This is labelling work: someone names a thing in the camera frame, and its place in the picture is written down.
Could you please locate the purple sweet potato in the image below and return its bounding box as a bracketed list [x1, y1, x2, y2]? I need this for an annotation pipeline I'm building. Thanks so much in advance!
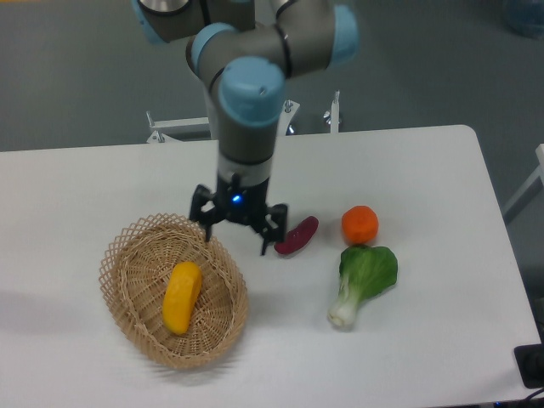
[274, 216, 319, 255]

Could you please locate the black device at table edge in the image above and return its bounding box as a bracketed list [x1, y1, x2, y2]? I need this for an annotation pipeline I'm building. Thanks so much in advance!
[513, 343, 543, 389]

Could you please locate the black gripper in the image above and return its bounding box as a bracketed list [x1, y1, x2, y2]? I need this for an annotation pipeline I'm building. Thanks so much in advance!
[190, 176, 288, 256]

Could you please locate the orange tangerine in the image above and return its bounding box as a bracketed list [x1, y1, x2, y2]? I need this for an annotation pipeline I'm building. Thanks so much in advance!
[341, 206, 379, 244]

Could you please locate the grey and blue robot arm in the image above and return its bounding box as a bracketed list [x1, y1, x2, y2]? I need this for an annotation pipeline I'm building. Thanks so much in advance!
[133, 1, 360, 245]

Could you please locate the green bok choy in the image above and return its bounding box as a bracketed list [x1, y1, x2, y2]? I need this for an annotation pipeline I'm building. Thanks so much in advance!
[327, 245, 399, 328]

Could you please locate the yellow mango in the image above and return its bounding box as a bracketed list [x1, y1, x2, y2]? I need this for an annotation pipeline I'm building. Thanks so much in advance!
[161, 261, 202, 335]

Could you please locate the woven wicker basket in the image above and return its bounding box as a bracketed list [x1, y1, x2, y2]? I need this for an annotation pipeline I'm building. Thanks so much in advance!
[99, 213, 249, 369]

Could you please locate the white furniture leg at right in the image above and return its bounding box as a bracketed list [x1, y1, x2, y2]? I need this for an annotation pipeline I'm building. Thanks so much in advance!
[501, 144, 543, 224]

